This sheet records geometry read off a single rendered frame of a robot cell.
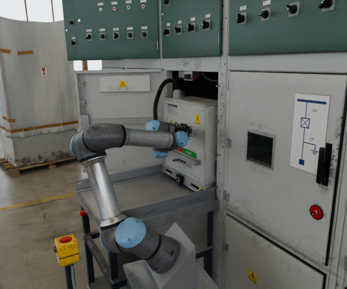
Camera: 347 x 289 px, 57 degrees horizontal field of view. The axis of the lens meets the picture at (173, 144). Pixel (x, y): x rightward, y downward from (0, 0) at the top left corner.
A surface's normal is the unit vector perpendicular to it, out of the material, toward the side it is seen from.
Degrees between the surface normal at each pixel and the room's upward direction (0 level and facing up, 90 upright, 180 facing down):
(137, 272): 0
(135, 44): 90
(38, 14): 90
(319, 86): 90
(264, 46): 90
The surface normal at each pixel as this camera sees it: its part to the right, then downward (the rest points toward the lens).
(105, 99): 0.04, 0.25
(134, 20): -0.28, 0.25
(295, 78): -0.87, 0.14
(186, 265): 0.37, 0.23
